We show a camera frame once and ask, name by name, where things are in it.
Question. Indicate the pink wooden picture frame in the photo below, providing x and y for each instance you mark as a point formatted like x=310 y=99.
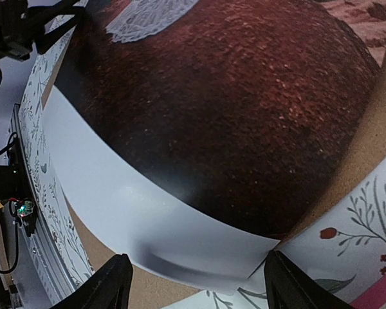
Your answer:
x=375 y=297

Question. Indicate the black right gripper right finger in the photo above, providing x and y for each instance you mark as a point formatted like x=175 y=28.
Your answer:
x=287 y=286

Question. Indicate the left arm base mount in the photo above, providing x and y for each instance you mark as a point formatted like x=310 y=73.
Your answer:
x=16 y=193

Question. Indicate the photo print with white border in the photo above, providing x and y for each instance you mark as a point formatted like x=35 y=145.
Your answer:
x=212 y=128

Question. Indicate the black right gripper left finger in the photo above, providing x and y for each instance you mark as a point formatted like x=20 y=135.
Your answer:
x=108 y=287

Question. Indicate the brown backing board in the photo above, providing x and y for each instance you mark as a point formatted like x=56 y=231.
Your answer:
x=366 y=135

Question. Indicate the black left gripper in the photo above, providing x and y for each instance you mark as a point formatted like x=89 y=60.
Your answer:
x=23 y=26

